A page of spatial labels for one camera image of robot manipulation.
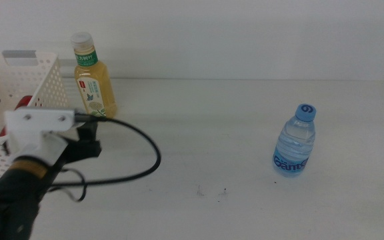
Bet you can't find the yellow tea bottle green label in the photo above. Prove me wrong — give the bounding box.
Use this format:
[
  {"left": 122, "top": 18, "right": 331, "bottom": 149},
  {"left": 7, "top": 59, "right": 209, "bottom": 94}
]
[{"left": 71, "top": 31, "right": 118, "bottom": 120}]

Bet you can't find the red cola can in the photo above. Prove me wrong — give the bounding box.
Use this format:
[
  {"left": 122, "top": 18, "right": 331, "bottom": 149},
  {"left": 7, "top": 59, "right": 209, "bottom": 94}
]
[{"left": 0, "top": 95, "right": 33, "bottom": 137}]

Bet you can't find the clear water bottle blue cap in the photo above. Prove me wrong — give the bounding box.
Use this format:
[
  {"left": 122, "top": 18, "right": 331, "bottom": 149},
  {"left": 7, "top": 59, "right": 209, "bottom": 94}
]
[{"left": 271, "top": 103, "right": 317, "bottom": 177}]

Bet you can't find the white perforated plastic basket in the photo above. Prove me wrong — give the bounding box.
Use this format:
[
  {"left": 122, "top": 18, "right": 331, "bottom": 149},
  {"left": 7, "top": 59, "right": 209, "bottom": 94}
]
[{"left": 0, "top": 50, "right": 69, "bottom": 181}]

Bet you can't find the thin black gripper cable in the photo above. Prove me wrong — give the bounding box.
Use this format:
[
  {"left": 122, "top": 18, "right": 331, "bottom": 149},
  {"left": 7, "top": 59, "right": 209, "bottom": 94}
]
[{"left": 47, "top": 167, "right": 88, "bottom": 203}]

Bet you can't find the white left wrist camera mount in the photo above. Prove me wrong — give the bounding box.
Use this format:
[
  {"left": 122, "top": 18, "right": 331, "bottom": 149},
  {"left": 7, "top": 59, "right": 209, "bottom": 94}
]
[{"left": 4, "top": 107, "right": 77, "bottom": 165}]

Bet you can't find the thick black camera cable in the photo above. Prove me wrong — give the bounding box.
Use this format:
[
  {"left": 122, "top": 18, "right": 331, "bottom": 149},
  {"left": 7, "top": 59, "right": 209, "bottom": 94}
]
[{"left": 74, "top": 113, "right": 162, "bottom": 187}]

